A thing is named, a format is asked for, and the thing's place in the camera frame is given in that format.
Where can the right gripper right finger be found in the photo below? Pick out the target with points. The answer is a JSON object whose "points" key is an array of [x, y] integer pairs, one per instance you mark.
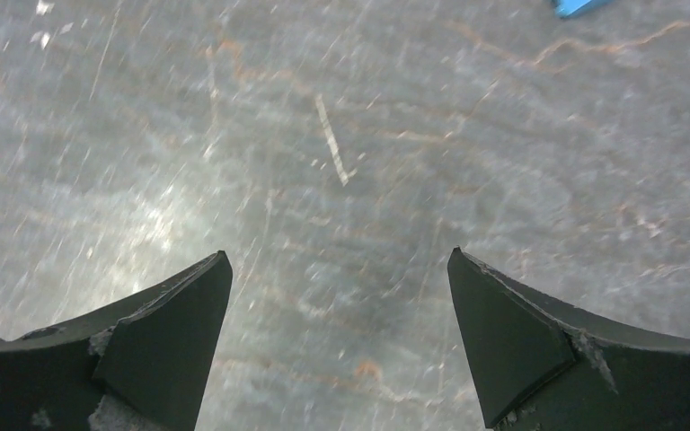
{"points": [[539, 363]]}

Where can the blue small block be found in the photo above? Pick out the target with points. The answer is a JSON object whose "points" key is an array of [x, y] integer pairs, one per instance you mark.
{"points": [[567, 9]]}

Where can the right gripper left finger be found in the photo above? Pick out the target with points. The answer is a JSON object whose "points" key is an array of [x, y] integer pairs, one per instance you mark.
{"points": [[140, 362]]}

